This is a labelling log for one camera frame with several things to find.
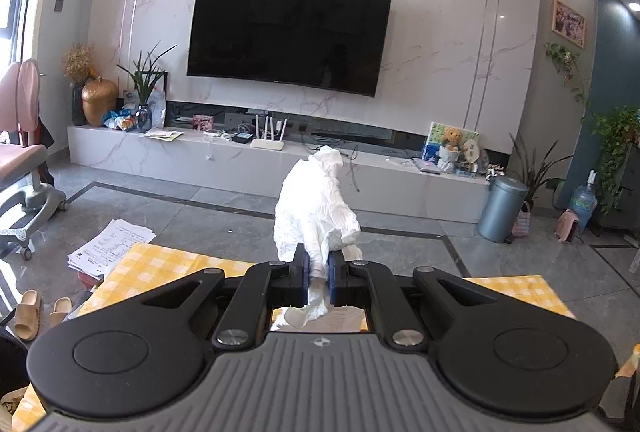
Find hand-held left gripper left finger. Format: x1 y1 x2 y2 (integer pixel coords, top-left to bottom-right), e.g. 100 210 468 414
140 243 312 354

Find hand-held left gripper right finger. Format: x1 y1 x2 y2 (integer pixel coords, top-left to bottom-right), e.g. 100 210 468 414
329 248 501 354

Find white plastic bag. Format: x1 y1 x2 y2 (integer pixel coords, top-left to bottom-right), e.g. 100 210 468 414
273 145 362 331

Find white router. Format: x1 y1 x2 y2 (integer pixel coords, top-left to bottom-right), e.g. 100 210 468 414
249 114 289 151

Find yellow checkered tablecloth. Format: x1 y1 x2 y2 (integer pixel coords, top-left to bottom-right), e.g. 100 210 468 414
10 242 640 432

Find white marble tv console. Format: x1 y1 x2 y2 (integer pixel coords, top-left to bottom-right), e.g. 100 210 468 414
67 124 491 223

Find painted canvas picture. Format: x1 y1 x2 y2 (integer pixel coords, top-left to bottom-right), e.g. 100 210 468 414
422 121 481 173

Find brown teddy bear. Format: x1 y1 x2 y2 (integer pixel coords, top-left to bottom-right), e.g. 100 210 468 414
438 126 464 173

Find grey metal trash can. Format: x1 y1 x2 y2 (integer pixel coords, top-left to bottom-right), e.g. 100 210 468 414
477 175 530 244

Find round paper fan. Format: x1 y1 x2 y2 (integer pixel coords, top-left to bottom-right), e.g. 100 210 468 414
459 139 481 166

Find stack of paper sheets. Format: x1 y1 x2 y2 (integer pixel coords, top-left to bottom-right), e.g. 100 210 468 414
67 217 157 281

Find woven basket bag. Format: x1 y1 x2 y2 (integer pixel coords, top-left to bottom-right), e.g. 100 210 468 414
512 201 532 238

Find loose papers on console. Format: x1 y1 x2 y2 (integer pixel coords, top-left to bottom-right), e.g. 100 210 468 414
139 127 185 142

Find white printed bag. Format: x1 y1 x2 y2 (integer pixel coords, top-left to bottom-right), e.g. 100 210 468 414
148 90 167 131

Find long-leaf potted plant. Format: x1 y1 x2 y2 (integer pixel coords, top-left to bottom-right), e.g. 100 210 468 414
507 131 576 213

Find pink space heater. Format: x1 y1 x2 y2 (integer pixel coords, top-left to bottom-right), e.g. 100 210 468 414
557 209 581 243

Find blue orange snack packets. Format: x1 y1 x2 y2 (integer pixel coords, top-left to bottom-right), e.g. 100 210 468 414
102 109 137 132

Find beige slipper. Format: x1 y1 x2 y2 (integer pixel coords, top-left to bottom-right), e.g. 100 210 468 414
48 296 74 327
13 290 42 342

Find black curved television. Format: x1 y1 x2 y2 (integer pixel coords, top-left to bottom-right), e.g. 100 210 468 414
186 0 394 99

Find green plant in glass vase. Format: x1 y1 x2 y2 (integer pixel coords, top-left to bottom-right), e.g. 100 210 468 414
117 42 179 133

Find blue water jug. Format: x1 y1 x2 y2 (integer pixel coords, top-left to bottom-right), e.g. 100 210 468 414
569 169 599 233

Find gold round vase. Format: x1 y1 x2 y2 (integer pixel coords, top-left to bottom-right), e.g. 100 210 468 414
81 76 120 128

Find dark tall vase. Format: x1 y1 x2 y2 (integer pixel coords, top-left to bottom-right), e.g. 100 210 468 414
71 82 87 127

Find grey-blue cabinet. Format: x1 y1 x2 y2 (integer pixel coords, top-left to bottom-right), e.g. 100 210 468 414
597 142 640 233

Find pink desk chair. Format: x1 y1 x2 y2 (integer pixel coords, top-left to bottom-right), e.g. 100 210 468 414
0 58 69 263

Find bushy pothos plant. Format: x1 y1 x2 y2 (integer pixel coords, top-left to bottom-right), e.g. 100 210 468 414
592 106 640 213

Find dried flower bunch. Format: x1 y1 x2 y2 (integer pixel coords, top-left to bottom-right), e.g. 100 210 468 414
62 42 97 85

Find hanging vine plant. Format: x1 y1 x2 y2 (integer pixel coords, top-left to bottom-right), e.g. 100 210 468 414
543 42 591 109

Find black cables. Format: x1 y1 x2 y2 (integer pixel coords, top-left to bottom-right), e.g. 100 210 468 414
299 131 362 196

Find framed wall picture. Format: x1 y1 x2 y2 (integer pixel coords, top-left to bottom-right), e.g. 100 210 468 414
551 0 587 49

